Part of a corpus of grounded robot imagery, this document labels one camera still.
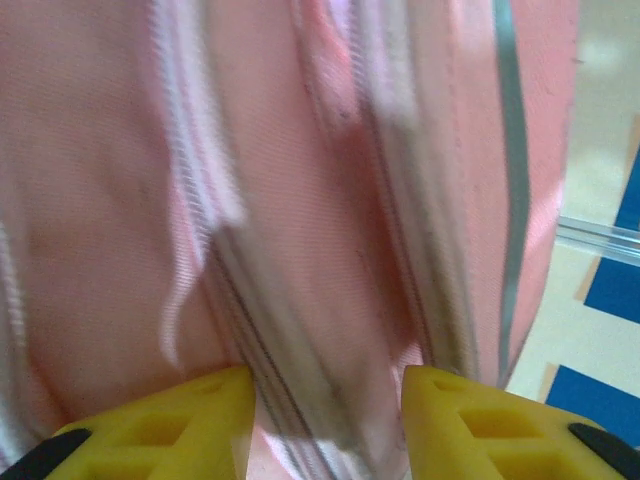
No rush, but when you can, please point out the pink school backpack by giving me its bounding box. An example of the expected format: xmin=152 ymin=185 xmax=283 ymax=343
xmin=0 ymin=0 xmax=582 ymax=480

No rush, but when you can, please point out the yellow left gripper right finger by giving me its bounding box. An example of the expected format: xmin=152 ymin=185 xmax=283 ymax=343
xmin=402 ymin=364 xmax=640 ymax=480

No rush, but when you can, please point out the aluminium table edge rail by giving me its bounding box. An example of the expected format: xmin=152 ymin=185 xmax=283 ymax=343
xmin=557 ymin=214 xmax=640 ymax=262

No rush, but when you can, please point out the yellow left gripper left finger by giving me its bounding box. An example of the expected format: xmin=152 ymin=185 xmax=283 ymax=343
xmin=0 ymin=367 xmax=259 ymax=480

